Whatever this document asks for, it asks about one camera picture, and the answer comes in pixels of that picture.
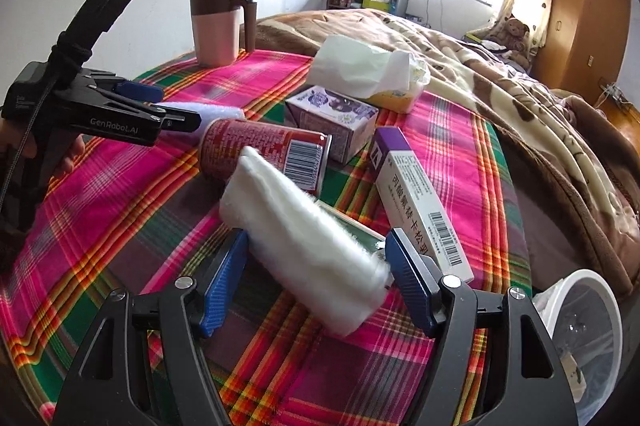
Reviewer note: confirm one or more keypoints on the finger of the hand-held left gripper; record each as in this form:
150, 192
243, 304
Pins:
180, 120
140, 90

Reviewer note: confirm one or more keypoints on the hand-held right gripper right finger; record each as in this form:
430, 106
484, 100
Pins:
410, 281

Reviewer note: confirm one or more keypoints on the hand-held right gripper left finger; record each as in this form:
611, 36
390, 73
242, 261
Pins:
222, 286

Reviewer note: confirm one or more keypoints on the pale lavender towel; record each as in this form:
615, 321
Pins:
215, 110

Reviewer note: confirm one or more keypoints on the green white box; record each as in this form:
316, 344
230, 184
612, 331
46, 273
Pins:
360, 231

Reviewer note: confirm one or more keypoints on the red drink can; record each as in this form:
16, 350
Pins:
250, 145

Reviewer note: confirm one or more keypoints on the white purple medicine box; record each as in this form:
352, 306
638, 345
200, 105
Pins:
415, 201

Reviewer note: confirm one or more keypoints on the white towel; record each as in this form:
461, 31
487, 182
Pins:
300, 246

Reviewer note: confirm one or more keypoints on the purple drink carton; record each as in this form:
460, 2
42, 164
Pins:
330, 120

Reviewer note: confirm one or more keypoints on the white trash bin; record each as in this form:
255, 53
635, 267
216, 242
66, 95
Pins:
590, 336

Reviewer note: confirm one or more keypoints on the person's left hand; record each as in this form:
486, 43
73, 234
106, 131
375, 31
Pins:
70, 158

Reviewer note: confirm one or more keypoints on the pink mug with brown lid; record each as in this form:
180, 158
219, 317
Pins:
215, 35

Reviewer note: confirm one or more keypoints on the pink green plaid blanket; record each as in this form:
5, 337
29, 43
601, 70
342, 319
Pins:
125, 226

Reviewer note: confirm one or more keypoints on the yellow tissue pack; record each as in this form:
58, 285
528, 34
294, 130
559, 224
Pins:
350, 65

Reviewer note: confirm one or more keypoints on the brown patterned blanket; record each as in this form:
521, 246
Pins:
500, 105

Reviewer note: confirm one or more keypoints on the brown teddy bear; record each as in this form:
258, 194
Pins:
512, 38

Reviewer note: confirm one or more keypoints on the wooden headboard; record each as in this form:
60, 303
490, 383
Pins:
620, 120

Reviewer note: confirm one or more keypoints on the wooden wardrobe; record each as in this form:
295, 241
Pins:
585, 15

